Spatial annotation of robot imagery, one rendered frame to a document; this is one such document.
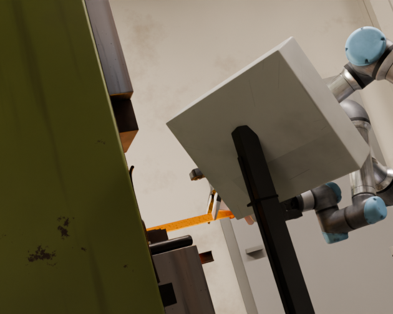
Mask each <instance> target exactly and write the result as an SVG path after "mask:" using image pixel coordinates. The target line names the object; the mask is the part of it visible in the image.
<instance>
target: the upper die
mask: <svg viewBox="0 0 393 314"><path fill-rule="evenodd" d="M112 107H113V109H114V113H115V118H116V121H117V126H118V129H119V133H120V138H121V140H122V141H121V142H122V144H123V148H124V152H125V153H126V152H127V151H128V149H129V147H130V145H131V144H132V142H133V139H134V138H135V136H136V134H137V132H138V131H139V128H138V124H137V120H136V117H135V112H134V110H133V105H132V101H131V100H123V101H119V102H112Z"/></svg>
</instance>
